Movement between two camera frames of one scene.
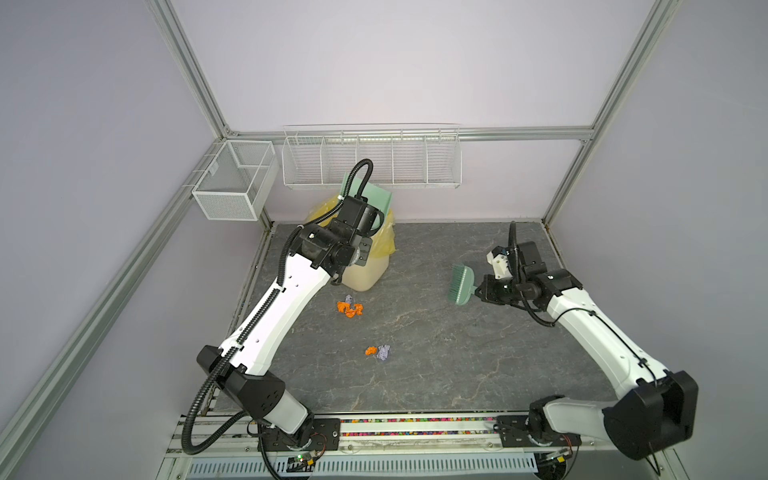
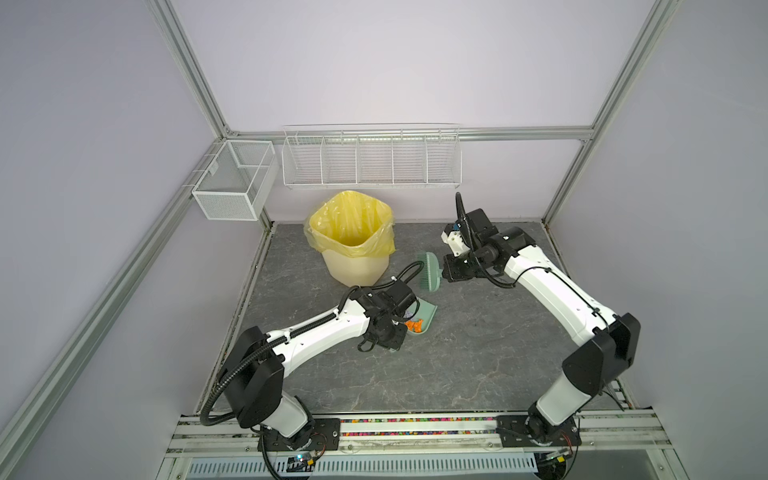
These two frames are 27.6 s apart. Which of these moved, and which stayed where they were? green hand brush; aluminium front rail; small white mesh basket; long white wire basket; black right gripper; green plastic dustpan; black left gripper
Moved: black right gripper; green hand brush; green plastic dustpan; black left gripper
Stayed: aluminium front rail; long white wire basket; small white mesh basket
